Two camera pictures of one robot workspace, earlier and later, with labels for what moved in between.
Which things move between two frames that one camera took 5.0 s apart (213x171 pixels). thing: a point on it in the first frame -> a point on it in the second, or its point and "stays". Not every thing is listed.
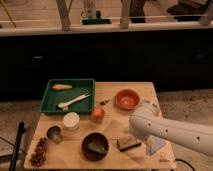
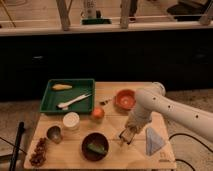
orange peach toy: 98,113 stays
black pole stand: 14,159 stays
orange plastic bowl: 127,99 stays
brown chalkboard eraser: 127,143 -> 127,134
